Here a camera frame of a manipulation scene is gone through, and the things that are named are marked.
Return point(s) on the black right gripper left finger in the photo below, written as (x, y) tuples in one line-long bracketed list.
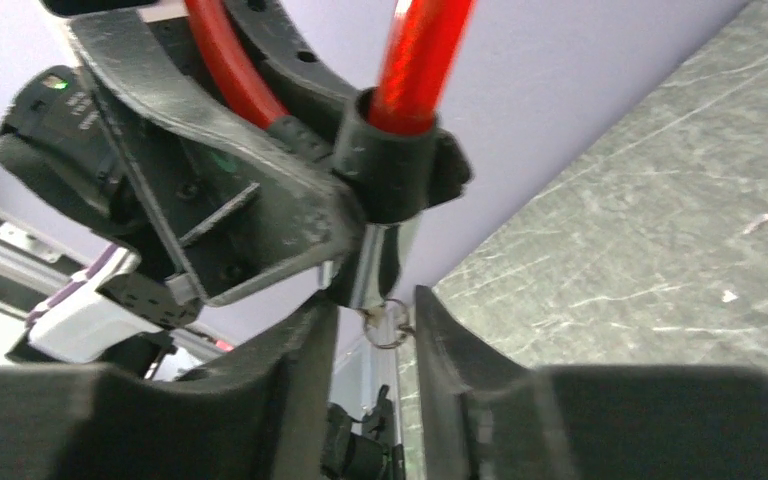
[(257, 412)]

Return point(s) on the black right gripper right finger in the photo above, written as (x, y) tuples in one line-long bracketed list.
[(486, 417)]

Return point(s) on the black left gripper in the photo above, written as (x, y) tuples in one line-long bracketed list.
[(234, 210)]

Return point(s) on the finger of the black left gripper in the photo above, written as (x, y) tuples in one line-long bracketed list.
[(311, 92)]

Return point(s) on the red cable bike lock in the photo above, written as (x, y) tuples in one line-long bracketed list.
[(387, 141)]

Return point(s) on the small silver keys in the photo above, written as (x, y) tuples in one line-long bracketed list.
[(389, 325)]

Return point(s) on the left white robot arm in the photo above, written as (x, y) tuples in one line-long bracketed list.
[(125, 303)]

